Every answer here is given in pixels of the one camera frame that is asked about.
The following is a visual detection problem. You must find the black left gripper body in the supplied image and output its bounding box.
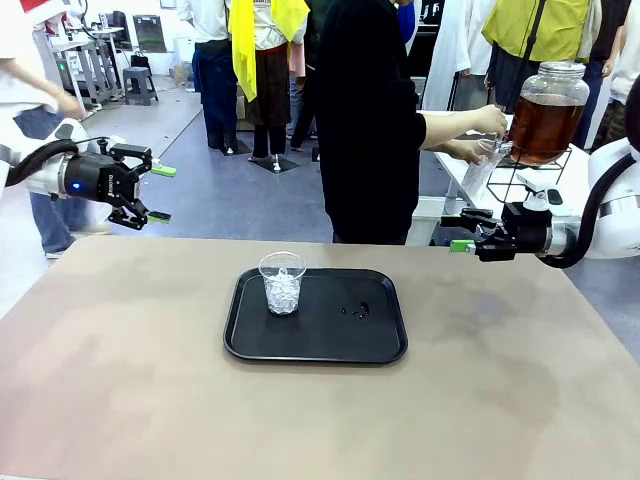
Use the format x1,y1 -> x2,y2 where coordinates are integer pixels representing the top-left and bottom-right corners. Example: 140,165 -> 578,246
63,151 -> 143,204

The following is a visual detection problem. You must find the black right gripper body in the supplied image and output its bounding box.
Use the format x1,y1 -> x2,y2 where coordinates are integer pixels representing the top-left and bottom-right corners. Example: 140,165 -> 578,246
502,202 -> 552,256

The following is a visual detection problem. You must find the tall clear iced cup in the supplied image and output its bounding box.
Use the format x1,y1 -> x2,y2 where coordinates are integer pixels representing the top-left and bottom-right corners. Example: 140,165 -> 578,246
462,138 -> 503,202

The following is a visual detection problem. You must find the glass tea dispenser jar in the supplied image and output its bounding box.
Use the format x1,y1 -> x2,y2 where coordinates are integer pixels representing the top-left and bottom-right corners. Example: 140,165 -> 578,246
492,61 -> 591,167

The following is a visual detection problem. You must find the short clear iced cup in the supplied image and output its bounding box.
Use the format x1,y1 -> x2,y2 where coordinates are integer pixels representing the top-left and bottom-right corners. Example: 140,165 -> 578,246
258,251 -> 307,318

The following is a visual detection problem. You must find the person's right forearm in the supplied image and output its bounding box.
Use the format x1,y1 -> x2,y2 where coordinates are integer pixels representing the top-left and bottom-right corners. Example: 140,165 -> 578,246
422,112 -> 479,150

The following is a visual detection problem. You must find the person's left hand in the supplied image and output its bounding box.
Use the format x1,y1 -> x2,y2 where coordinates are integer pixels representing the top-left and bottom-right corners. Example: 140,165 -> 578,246
442,138 -> 489,164

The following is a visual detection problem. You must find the person's right hand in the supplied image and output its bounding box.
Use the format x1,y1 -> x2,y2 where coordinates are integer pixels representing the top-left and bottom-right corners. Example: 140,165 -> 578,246
469,106 -> 510,137

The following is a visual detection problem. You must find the person in white shirt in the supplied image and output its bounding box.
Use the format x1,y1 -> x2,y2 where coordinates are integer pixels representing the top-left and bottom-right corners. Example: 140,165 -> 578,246
0,54 -> 116,260

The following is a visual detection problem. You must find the grey plastic stool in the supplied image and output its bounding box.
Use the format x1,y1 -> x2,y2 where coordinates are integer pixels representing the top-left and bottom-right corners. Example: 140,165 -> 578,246
122,66 -> 160,106

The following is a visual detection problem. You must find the white side table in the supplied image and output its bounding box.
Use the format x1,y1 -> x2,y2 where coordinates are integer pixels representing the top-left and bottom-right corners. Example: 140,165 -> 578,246
412,109 -> 591,247

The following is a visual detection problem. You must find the white workbench with equipment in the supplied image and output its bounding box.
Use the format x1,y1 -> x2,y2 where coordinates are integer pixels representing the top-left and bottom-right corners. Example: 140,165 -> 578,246
49,27 -> 126,109

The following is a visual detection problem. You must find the mannequin in navy trousers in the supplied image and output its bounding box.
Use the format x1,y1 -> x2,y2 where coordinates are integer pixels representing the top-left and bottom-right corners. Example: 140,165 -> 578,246
177,0 -> 241,154

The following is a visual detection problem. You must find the dark green panel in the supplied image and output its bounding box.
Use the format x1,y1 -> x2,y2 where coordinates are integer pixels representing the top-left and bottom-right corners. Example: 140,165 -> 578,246
132,14 -> 166,54

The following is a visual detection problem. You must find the person in black sweater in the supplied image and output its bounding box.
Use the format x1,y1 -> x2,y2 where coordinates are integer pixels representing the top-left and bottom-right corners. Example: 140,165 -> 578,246
314,0 -> 429,246

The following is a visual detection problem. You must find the mannequin with yellow cloth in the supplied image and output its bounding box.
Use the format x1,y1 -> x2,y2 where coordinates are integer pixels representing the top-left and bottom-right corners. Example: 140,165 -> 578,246
229,0 -> 311,174

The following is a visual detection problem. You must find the hanging white garment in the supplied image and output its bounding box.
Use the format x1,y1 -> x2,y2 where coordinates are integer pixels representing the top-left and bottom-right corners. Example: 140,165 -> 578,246
424,0 -> 496,112

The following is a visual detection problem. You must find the person in dark clothes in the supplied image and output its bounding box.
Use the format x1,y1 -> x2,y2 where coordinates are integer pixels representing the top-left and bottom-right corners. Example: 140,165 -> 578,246
287,0 -> 326,154

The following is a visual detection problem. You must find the mannequin in cream shirt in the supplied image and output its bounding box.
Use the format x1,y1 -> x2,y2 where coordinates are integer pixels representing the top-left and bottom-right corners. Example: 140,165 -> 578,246
598,0 -> 640,151

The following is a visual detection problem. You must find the large black plastic tray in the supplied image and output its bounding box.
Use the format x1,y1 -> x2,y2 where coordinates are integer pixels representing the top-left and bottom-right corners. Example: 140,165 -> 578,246
223,267 -> 409,368

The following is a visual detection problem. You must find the mannequin in yellow-green jacket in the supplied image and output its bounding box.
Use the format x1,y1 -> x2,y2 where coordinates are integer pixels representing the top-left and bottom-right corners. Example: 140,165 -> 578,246
482,0 -> 601,116

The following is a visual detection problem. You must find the mannequin in black top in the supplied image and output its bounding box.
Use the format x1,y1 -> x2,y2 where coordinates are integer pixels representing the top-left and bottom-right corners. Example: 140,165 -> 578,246
579,0 -> 626,126

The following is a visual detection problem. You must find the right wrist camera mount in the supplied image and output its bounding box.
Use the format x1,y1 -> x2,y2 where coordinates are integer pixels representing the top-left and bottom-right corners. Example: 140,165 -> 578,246
516,172 -> 565,219

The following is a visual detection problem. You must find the black wire dispenser stand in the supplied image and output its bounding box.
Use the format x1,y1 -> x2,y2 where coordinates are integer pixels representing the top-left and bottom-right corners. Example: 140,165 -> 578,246
486,147 -> 575,204

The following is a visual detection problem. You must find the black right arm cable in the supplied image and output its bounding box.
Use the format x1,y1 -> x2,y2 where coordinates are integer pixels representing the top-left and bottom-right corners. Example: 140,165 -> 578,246
537,147 -> 640,270

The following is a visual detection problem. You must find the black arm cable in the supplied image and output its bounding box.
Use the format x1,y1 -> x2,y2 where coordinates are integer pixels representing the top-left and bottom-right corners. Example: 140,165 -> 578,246
537,147 -> 640,270
4,138 -> 109,189

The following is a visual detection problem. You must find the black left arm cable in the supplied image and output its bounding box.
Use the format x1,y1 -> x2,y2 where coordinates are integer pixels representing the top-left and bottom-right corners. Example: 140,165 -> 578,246
4,138 -> 109,189

